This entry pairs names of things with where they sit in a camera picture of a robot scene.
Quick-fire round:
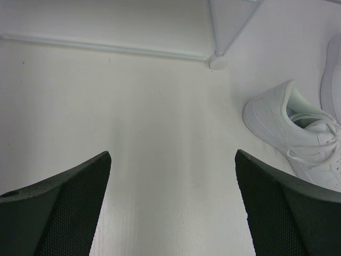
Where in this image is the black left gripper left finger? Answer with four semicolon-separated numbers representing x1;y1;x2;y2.
1;151;111;255

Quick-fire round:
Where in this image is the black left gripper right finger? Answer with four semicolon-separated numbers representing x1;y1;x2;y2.
235;150;340;255

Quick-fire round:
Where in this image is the white sneaker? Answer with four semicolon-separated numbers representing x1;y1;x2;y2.
242;80;340;191
320;34;340;124

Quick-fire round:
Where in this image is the white plastic shoe cabinet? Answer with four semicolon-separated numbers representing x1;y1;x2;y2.
0;0;267;70

